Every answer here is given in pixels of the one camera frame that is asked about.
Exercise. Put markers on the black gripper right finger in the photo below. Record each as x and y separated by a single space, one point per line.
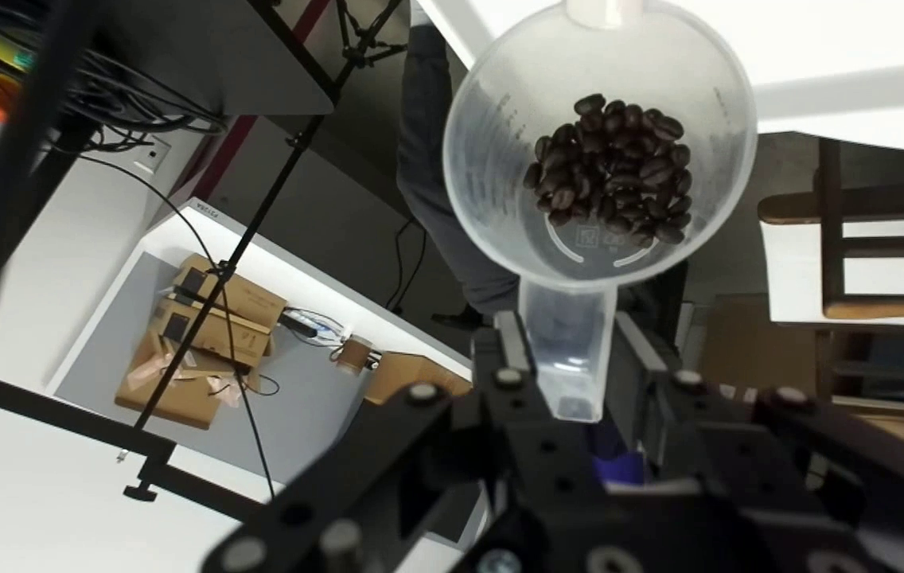
638 355

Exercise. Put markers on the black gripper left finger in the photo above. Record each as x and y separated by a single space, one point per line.
503 371

